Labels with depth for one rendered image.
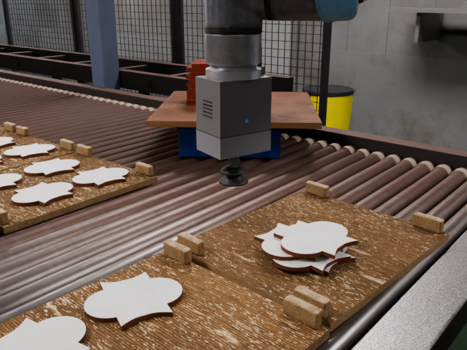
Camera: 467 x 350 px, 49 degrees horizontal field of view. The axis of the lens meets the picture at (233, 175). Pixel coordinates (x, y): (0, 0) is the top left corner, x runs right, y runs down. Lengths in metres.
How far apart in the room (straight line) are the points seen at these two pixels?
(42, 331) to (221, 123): 0.37
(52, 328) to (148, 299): 0.14
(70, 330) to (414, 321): 0.49
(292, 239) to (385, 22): 4.05
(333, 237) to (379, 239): 0.12
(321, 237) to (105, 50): 1.92
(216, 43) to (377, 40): 4.26
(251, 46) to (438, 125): 4.10
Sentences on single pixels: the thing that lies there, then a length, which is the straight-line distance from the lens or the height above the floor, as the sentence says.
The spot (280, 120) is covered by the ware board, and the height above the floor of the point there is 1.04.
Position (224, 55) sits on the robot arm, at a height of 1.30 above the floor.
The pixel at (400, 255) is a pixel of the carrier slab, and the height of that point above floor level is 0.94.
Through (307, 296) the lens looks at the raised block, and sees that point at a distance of 0.77.
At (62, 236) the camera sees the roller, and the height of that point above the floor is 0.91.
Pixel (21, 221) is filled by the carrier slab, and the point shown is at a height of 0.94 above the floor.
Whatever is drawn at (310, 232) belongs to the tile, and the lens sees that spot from 0.94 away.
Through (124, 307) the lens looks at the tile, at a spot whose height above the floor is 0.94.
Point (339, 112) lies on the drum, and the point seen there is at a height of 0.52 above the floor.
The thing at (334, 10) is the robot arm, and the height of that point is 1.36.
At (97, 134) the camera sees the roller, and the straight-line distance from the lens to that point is 1.85.
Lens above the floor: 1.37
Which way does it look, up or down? 19 degrees down
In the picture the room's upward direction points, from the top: straight up
